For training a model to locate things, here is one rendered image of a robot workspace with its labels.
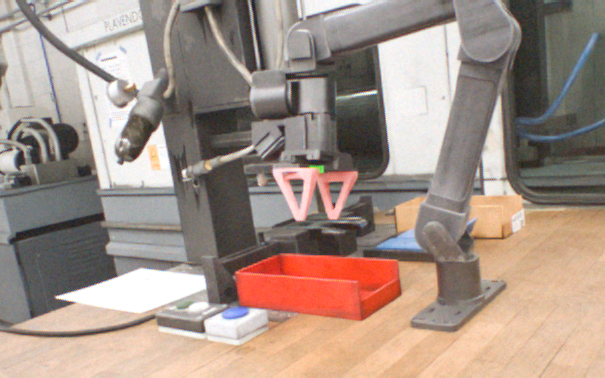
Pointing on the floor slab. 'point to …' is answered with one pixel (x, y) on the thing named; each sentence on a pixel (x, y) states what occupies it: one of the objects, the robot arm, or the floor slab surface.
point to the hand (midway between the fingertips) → (317, 214)
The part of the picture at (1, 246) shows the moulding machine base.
